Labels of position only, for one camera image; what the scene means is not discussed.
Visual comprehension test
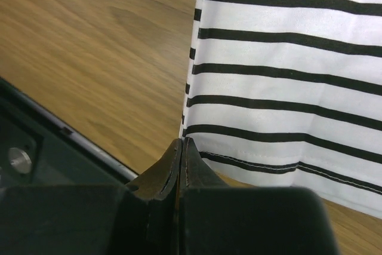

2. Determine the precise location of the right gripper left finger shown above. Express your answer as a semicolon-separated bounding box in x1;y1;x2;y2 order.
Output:
126;139;182;201

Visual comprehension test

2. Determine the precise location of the black white striped tank top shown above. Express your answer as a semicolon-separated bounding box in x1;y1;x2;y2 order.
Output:
180;0;381;217

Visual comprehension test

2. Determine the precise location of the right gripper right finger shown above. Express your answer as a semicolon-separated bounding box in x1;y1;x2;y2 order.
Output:
179;137;229;188

